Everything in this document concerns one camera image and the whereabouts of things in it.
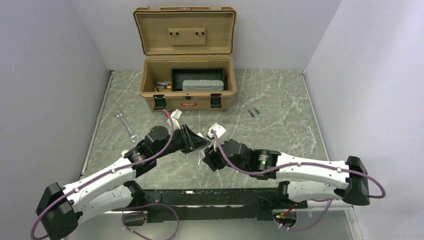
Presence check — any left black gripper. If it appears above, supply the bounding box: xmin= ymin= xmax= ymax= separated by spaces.
xmin=154 ymin=123 xmax=211 ymax=159

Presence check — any white remote control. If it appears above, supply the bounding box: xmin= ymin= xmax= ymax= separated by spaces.
xmin=197 ymin=145 xmax=210 ymax=166

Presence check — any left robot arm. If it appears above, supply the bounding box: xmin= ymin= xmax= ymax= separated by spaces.
xmin=33 ymin=124 xmax=210 ymax=240

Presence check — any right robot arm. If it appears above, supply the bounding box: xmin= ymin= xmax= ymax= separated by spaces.
xmin=202 ymin=139 xmax=370 ymax=208

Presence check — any grey plastic case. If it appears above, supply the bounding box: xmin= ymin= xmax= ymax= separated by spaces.
xmin=182 ymin=79 xmax=224 ymax=92

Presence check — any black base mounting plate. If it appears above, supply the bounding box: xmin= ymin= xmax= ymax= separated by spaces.
xmin=119 ymin=187 xmax=308 ymax=223

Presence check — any black toolbox tray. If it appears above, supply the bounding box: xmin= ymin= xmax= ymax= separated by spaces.
xmin=170 ymin=67 xmax=226 ymax=92

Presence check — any small white cylinder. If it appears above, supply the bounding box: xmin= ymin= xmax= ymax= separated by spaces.
xmin=121 ymin=149 xmax=132 ymax=159

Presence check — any silver open-end wrench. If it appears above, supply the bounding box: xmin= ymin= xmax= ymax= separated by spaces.
xmin=115 ymin=108 xmax=140 ymax=143

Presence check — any tan plastic toolbox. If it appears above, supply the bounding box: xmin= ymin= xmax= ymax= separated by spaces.
xmin=133 ymin=6 xmax=237 ymax=112

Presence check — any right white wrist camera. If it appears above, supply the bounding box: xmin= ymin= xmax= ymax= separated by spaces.
xmin=207 ymin=123 xmax=227 ymax=142

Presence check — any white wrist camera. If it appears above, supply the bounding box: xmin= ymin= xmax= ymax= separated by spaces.
xmin=207 ymin=123 xmax=227 ymax=142
xmin=170 ymin=109 xmax=182 ymax=121

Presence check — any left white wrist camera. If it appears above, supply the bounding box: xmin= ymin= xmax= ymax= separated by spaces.
xmin=170 ymin=109 xmax=182 ymax=121

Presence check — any orange handled tool in toolbox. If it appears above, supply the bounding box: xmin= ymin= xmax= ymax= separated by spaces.
xmin=154 ymin=81 xmax=172 ymax=92

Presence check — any aluminium rail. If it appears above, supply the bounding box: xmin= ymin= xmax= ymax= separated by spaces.
xmin=61 ymin=188 xmax=354 ymax=215

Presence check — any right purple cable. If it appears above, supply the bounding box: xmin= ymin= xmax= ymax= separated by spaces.
xmin=211 ymin=129 xmax=387 ymax=232

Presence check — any purple cable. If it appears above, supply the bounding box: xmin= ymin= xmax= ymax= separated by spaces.
xmin=29 ymin=108 xmax=181 ymax=240
xmin=211 ymin=129 xmax=387 ymax=232

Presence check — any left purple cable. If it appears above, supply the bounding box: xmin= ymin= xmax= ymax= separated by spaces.
xmin=29 ymin=108 xmax=181 ymax=240

